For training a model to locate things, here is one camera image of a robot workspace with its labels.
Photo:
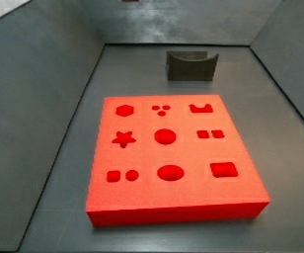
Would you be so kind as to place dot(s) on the red shape sorting board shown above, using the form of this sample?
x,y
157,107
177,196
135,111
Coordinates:
x,y
170,163

